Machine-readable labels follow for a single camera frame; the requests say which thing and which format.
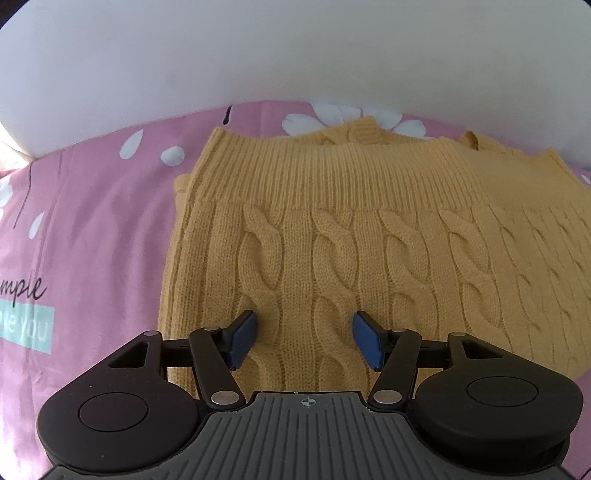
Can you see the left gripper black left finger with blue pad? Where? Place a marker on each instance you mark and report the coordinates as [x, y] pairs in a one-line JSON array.
[[216, 354]]

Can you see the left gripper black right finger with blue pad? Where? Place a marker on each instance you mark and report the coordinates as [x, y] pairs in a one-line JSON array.
[[394, 354]]

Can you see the mustard cable knit sweater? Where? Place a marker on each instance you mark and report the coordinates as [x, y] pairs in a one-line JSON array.
[[437, 236]]

